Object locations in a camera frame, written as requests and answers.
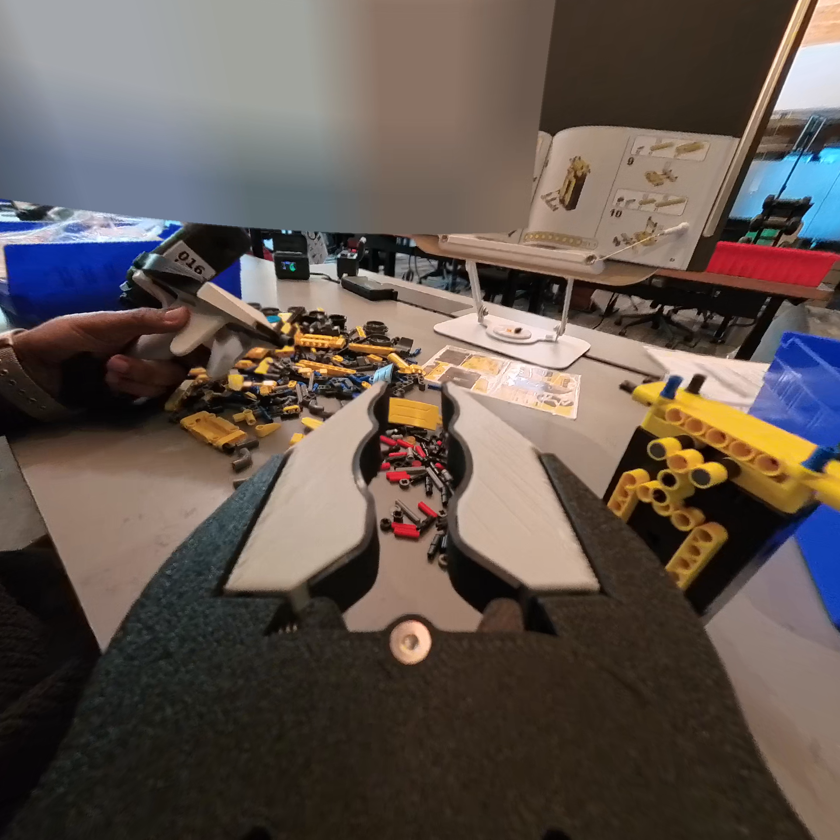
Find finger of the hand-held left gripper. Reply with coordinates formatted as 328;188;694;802
206;328;273;383
196;281;295;349

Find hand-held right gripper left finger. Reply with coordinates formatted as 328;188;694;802
223;382;391;621

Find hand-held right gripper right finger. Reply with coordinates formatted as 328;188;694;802
441;382;601;614

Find pile of plastic building parts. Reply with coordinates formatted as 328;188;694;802
164;305;473;568

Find person's left hand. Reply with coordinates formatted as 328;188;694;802
13;305;193;398

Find black power brick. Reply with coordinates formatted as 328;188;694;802
341;276;398;301

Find yellow sticker sheet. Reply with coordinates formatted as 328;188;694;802
420;344;581;420

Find white book stand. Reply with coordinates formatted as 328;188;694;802
412;220;690;370

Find silver wristwatch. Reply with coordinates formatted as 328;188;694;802
0;328;70;422

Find black and yellow brick model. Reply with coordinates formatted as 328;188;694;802
604;374;840;614

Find white printed paper sheet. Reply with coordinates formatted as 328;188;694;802
643;344;772;411

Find red storage bin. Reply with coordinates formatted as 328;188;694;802
705;241;840;290

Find open instruction booklet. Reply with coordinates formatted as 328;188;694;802
521;126;742;270

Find dark backing panel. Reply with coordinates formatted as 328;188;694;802
538;0;821;273

